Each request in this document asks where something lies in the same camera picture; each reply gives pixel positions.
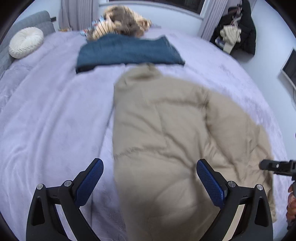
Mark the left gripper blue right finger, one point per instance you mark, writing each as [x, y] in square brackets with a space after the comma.
[214, 183]

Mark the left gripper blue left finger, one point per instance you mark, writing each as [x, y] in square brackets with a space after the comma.
[85, 182]

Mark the beige puffer jacket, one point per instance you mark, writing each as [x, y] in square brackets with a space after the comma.
[162, 127]

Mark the striped tan clothes pile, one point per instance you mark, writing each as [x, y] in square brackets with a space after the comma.
[124, 21]

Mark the person right hand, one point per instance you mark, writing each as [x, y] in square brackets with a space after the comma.
[291, 205]

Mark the beige garment on rack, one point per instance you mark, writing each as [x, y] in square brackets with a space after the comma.
[231, 34]

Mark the folded blue jeans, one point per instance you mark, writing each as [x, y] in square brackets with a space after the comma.
[114, 49]

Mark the round cream cushion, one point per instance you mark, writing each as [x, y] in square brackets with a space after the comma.
[25, 41]

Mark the colourful patterned cloth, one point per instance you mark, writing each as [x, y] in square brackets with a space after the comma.
[96, 31]

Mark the grey quilted headboard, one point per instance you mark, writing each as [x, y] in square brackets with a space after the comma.
[39, 20]

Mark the grey curtain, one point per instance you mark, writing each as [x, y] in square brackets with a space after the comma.
[77, 14]

